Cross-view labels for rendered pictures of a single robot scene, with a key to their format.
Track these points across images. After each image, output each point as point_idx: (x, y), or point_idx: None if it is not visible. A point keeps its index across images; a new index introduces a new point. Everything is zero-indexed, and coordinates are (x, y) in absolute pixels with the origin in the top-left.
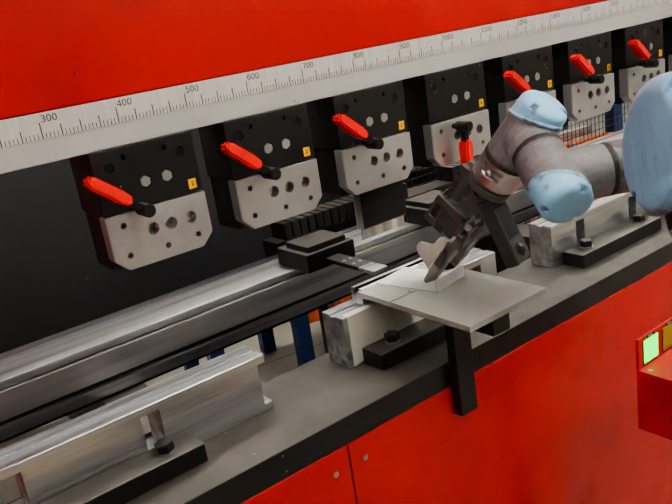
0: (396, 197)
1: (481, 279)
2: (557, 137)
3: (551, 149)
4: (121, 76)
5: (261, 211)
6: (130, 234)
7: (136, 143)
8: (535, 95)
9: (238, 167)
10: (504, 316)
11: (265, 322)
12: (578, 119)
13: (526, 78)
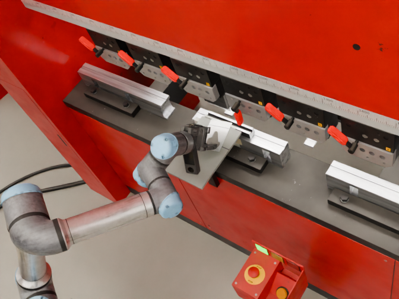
0: (221, 101)
1: (213, 160)
2: (154, 160)
3: (145, 161)
4: (88, 14)
5: (145, 73)
6: (103, 53)
7: (98, 32)
8: (158, 140)
9: (134, 57)
10: None
11: None
12: (347, 152)
13: (298, 112)
